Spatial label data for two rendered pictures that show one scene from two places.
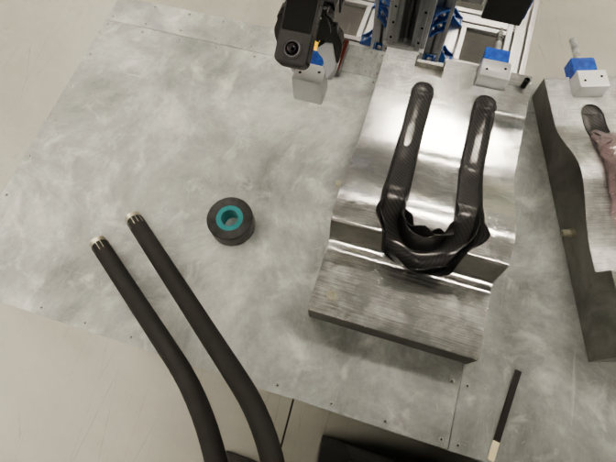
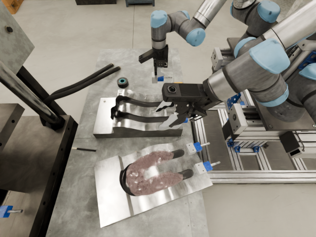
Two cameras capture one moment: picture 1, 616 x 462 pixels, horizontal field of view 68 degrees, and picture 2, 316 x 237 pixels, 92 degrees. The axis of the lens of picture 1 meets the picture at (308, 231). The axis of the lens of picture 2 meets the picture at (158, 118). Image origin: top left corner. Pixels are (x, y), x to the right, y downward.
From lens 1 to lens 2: 76 cm
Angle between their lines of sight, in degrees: 30
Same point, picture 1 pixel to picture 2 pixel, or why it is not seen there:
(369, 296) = (106, 108)
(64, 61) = (187, 63)
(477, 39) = (253, 160)
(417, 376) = (91, 128)
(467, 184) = (138, 118)
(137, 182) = (129, 66)
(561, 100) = (182, 143)
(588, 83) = (188, 146)
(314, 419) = not seen: hidden behind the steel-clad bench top
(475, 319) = (103, 131)
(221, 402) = not seen: hidden behind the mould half
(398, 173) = (137, 102)
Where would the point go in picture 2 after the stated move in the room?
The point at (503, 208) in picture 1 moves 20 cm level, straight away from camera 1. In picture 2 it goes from (130, 124) to (164, 139)
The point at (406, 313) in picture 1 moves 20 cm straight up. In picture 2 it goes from (102, 116) to (90, 93)
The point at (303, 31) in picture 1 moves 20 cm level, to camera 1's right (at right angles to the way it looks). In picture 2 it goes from (144, 56) to (160, 79)
